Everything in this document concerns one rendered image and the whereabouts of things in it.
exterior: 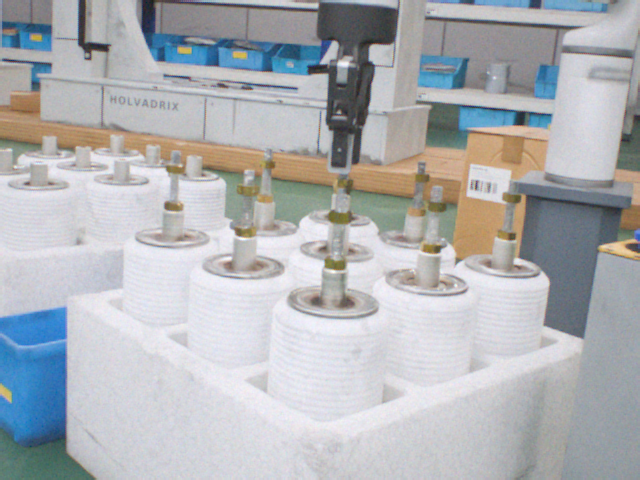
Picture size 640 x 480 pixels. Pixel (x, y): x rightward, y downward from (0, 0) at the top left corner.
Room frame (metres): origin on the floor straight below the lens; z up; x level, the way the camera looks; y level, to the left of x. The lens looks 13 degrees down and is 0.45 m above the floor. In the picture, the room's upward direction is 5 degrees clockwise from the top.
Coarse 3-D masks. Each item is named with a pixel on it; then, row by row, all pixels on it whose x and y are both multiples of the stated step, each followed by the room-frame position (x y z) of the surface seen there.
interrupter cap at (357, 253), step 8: (320, 240) 0.82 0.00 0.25; (304, 248) 0.79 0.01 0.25; (312, 248) 0.79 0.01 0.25; (320, 248) 0.80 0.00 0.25; (352, 248) 0.81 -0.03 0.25; (360, 248) 0.81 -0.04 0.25; (368, 248) 0.81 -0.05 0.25; (312, 256) 0.76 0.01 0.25; (320, 256) 0.76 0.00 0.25; (344, 256) 0.77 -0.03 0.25; (352, 256) 0.77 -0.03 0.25; (360, 256) 0.78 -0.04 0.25; (368, 256) 0.77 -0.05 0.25
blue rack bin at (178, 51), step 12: (180, 36) 6.30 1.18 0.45; (204, 36) 6.51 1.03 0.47; (168, 48) 6.07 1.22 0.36; (180, 48) 6.03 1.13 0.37; (192, 48) 6.00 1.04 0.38; (204, 48) 5.96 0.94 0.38; (216, 48) 6.10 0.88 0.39; (168, 60) 6.08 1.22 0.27; (180, 60) 6.04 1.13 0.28; (192, 60) 6.01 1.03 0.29; (204, 60) 5.97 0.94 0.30; (216, 60) 6.12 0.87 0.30
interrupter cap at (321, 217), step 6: (324, 210) 0.99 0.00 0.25; (312, 216) 0.95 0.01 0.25; (318, 216) 0.95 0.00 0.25; (324, 216) 0.96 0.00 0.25; (354, 216) 0.97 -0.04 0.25; (360, 216) 0.98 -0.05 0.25; (366, 216) 0.97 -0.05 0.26; (318, 222) 0.93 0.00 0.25; (324, 222) 0.92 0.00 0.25; (354, 222) 0.93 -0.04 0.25; (360, 222) 0.94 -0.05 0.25; (366, 222) 0.94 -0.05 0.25
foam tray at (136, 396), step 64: (128, 320) 0.74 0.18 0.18; (128, 384) 0.70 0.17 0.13; (192, 384) 0.63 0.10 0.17; (256, 384) 0.64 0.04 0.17; (384, 384) 0.64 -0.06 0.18; (448, 384) 0.65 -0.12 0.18; (512, 384) 0.68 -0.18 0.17; (128, 448) 0.70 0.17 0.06; (192, 448) 0.63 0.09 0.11; (256, 448) 0.57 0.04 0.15; (320, 448) 0.52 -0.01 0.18; (384, 448) 0.56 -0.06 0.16; (448, 448) 0.62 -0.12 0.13; (512, 448) 0.69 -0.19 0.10
